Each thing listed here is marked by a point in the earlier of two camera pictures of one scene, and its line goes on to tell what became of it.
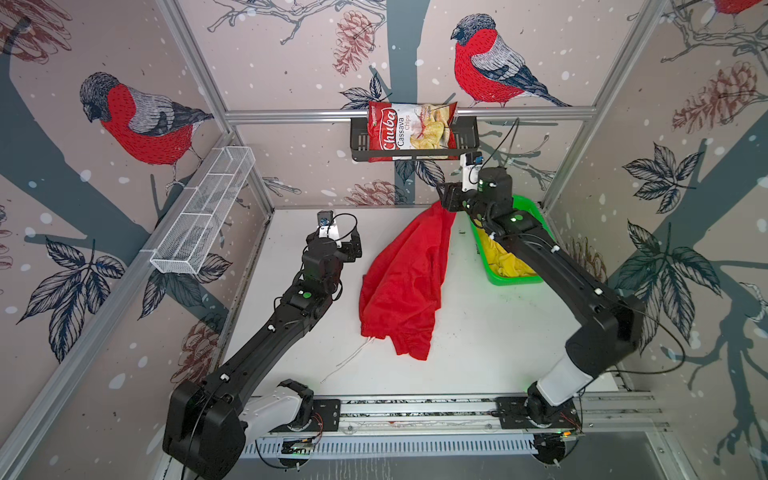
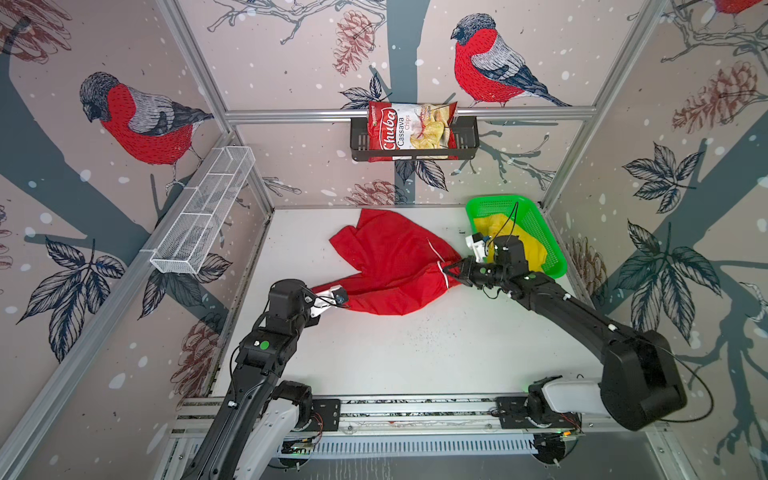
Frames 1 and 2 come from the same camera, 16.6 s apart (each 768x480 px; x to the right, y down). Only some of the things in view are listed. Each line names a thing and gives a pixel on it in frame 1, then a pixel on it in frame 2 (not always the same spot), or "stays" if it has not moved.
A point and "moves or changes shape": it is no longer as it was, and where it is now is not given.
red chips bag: x=399 y=126 stays
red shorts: x=401 y=290 moves or changes shape
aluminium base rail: x=461 y=417 stays
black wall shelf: x=468 y=140 stays
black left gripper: x=351 y=249 → x=312 y=320
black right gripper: x=451 y=195 → x=466 y=270
